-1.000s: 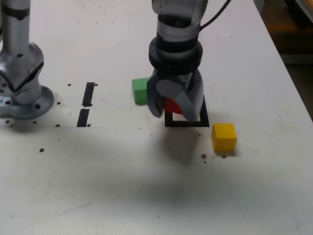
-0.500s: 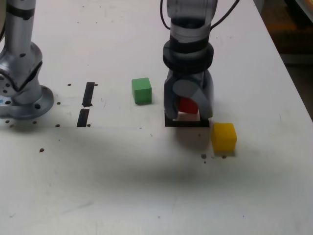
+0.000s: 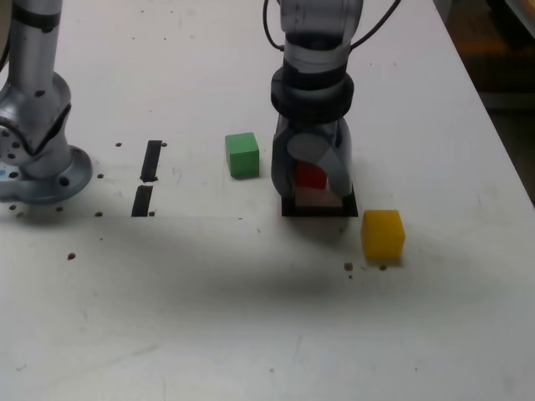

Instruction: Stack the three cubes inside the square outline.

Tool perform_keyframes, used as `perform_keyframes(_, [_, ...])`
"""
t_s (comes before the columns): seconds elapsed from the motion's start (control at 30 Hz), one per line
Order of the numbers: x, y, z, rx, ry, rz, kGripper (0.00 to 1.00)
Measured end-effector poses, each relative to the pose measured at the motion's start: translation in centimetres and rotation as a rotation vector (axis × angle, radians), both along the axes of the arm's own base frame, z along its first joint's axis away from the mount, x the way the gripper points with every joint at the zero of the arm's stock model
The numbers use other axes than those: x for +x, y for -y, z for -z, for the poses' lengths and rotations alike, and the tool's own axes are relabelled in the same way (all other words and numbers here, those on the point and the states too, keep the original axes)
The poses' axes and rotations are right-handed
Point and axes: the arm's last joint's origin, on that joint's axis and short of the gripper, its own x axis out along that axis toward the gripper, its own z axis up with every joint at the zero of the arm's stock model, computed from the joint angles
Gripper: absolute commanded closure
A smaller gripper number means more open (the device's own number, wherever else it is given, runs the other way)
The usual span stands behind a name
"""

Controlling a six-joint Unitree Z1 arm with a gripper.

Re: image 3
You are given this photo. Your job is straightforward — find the black tape square outline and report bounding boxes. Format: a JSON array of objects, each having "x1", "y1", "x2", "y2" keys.
[{"x1": 280, "y1": 179, "x2": 360, "y2": 219}]

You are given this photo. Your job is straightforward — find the black cable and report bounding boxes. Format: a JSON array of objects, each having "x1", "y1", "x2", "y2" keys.
[
  {"x1": 262, "y1": 0, "x2": 287, "y2": 52},
  {"x1": 349, "y1": 0, "x2": 405, "y2": 49}
]

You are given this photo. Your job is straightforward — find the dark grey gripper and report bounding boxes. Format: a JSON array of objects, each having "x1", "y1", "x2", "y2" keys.
[{"x1": 271, "y1": 116, "x2": 356, "y2": 198}]

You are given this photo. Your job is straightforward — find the red cube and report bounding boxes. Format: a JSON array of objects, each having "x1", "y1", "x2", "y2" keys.
[{"x1": 295, "y1": 162, "x2": 329, "y2": 190}]

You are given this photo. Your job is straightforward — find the yellow cube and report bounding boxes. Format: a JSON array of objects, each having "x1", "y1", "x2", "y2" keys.
[{"x1": 359, "y1": 209, "x2": 407, "y2": 261}]

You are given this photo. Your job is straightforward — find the green cube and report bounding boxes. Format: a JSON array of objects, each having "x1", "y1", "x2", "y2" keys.
[{"x1": 224, "y1": 132, "x2": 262, "y2": 181}]

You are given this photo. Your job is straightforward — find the black tape strip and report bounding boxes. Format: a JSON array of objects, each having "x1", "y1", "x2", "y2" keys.
[{"x1": 130, "y1": 140, "x2": 163, "y2": 218}]

